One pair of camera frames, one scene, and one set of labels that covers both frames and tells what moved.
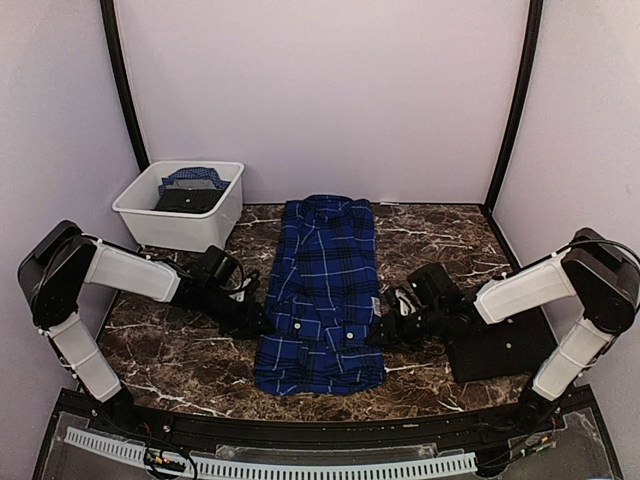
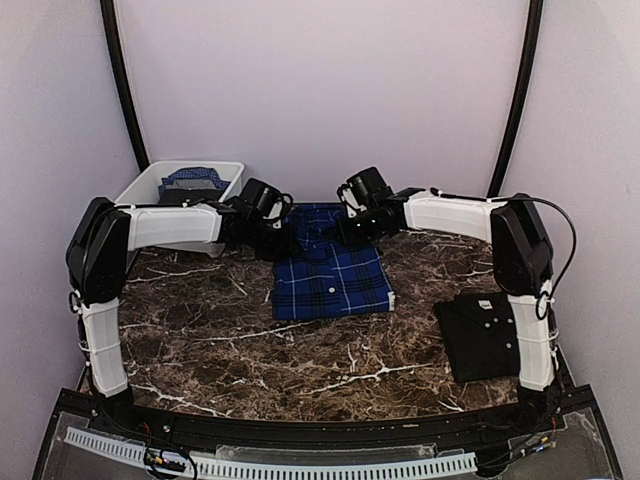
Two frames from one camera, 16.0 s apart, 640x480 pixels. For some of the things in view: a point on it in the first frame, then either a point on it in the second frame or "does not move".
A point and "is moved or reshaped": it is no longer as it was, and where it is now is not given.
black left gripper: x=248 y=322 to x=287 y=243
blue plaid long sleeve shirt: x=323 y=334 is moved or reshaped
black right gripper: x=393 y=333 to x=348 y=235
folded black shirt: x=510 y=347 does not move
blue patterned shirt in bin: x=193 y=173 does not move
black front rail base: x=556 y=437 does not move
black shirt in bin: x=188 y=200 does not move
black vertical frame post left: x=107 y=17 does not move
